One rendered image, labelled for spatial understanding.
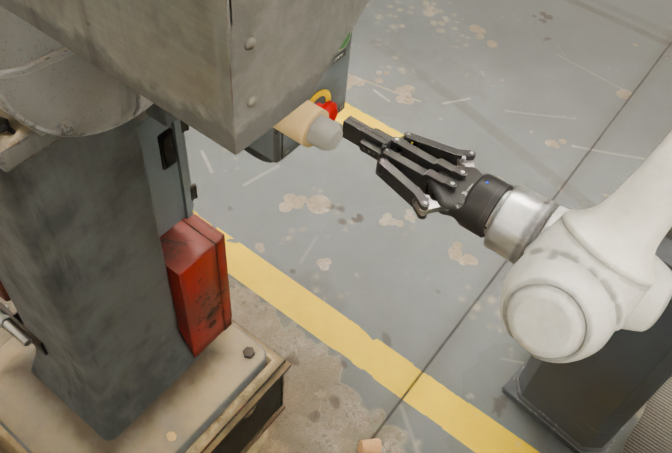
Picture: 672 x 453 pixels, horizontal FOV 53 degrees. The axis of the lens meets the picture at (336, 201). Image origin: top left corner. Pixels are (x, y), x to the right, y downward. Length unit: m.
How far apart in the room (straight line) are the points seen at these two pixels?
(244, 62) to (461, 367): 1.63
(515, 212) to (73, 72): 0.50
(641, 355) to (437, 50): 1.63
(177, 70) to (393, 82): 2.29
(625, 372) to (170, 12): 1.37
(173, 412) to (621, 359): 0.91
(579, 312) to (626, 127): 2.09
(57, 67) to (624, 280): 0.52
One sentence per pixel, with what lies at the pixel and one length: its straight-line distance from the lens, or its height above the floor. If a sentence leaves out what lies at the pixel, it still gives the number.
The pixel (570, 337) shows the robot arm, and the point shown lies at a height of 1.11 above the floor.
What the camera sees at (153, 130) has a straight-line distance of 1.05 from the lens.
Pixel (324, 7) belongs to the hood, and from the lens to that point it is 0.31.
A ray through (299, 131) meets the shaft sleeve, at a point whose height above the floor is 1.26.
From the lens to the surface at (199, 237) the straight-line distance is 1.26.
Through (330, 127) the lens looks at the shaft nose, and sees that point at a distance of 0.51.
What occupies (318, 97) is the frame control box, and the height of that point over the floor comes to 1.00.
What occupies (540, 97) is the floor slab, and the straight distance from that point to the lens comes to 2.67.
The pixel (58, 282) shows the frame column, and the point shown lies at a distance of 1.04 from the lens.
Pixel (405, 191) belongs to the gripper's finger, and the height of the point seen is 0.98.
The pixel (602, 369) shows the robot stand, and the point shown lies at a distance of 1.59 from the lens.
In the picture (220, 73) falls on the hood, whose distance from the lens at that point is 0.28.
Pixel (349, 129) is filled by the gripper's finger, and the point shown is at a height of 0.98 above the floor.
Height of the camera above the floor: 1.61
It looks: 49 degrees down
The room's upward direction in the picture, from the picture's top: 6 degrees clockwise
